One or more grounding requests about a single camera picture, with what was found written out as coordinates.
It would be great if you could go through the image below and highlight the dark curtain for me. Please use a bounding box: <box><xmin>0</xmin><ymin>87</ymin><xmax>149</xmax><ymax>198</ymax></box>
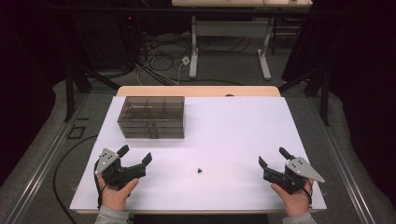
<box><xmin>281</xmin><ymin>0</ymin><xmax>396</xmax><ymax>200</ymax></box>
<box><xmin>0</xmin><ymin>0</ymin><xmax>68</xmax><ymax>188</ymax></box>

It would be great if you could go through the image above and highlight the tangle of black floor cables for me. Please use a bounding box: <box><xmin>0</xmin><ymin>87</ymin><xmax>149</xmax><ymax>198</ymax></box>
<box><xmin>134</xmin><ymin>32</ymin><xmax>251</xmax><ymax>87</ymax></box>

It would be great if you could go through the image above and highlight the smoky clear drawer cabinet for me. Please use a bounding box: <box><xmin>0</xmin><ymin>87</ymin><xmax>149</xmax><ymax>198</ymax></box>
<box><xmin>117</xmin><ymin>95</ymin><xmax>186</xmax><ymax>139</ymax></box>

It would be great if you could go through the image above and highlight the long black floor cable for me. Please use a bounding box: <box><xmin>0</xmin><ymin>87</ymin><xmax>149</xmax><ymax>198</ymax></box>
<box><xmin>52</xmin><ymin>134</ymin><xmax>99</xmax><ymax>224</ymax></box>

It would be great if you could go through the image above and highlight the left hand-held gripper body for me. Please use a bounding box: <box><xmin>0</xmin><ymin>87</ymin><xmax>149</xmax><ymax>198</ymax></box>
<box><xmin>93</xmin><ymin>147</ymin><xmax>148</xmax><ymax>191</ymax></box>

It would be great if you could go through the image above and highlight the black equipment with red light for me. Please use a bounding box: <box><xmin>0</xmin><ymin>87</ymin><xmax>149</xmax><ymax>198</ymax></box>
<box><xmin>71</xmin><ymin>12</ymin><xmax>141</xmax><ymax>69</ymax></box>

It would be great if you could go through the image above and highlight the person's left hand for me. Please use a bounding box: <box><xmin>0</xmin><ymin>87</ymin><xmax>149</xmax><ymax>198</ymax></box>
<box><xmin>97</xmin><ymin>174</ymin><xmax>140</xmax><ymax>212</ymax></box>

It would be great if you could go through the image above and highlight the left hand-held gripper cable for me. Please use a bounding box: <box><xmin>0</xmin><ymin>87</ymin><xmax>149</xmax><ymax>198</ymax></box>
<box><xmin>92</xmin><ymin>160</ymin><xmax>108</xmax><ymax>210</ymax></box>

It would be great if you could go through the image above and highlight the white floor cable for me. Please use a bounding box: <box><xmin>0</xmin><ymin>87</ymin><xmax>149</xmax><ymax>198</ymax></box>
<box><xmin>135</xmin><ymin>46</ymin><xmax>188</xmax><ymax>87</ymax></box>

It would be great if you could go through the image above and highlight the metal floor rail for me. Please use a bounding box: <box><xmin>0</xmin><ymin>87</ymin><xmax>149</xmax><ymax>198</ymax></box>
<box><xmin>3</xmin><ymin>92</ymin><xmax>92</xmax><ymax>224</ymax></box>
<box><xmin>306</xmin><ymin>97</ymin><xmax>377</xmax><ymax>224</ymax></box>

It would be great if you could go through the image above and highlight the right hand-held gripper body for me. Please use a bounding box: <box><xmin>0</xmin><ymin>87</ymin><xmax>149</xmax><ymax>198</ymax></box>
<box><xmin>262</xmin><ymin>156</ymin><xmax>326</xmax><ymax>196</ymax></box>

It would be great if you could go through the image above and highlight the hand-held gripper cable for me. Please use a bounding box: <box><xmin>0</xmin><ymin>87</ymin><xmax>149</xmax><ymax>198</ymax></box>
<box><xmin>305</xmin><ymin>178</ymin><xmax>314</xmax><ymax>209</ymax></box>
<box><xmin>92</xmin><ymin>160</ymin><xmax>108</xmax><ymax>210</ymax></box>

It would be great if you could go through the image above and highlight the right hand-held gripper cable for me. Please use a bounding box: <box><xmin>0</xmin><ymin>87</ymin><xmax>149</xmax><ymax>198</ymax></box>
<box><xmin>305</xmin><ymin>178</ymin><xmax>314</xmax><ymax>209</ymax></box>

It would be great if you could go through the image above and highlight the white-legged desk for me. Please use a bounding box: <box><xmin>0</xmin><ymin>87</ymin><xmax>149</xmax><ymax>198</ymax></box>
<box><xmin>171</xmin><ymin>0</ymin><xmax>313</xmax><ymax>81</ymax></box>

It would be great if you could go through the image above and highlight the black metal stand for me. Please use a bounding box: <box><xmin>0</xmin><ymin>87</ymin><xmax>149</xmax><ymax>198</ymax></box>
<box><xmin>277</xmin><ymin>64</ymin><xmax>332</xmax><ymax>127</ymax></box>
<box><xmin>64</xmin><ymin>66</ymin><xmax>120</xmax><ymax>123</ymax></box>

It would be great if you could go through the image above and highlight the person's right hand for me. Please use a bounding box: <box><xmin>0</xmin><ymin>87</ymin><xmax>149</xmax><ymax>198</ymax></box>
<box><xmin>270</xmin><ymin>179</ymin><xmax>313</xmax><ymax>217</ymax></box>

